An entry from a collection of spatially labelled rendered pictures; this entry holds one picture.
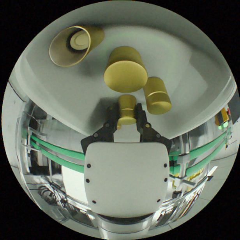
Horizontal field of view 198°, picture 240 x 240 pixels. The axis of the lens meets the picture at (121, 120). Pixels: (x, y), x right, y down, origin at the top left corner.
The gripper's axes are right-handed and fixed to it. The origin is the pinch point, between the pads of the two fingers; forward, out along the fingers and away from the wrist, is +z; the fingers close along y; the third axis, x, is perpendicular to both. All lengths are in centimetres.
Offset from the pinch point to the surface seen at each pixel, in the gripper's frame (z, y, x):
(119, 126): 0.0, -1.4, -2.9
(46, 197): -63, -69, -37
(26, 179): -46, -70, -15
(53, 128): 3.4, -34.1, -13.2
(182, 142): -4.1, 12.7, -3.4
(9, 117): -17, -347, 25
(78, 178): -18, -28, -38
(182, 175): -12.2, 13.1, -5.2
